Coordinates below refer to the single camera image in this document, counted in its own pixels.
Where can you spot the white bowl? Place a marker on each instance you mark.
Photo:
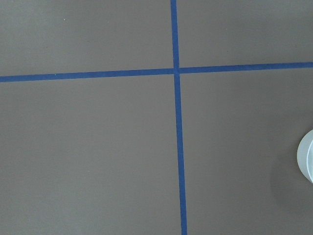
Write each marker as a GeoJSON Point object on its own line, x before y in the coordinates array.
{"type": "Point", "coordinates": [305, 156]}

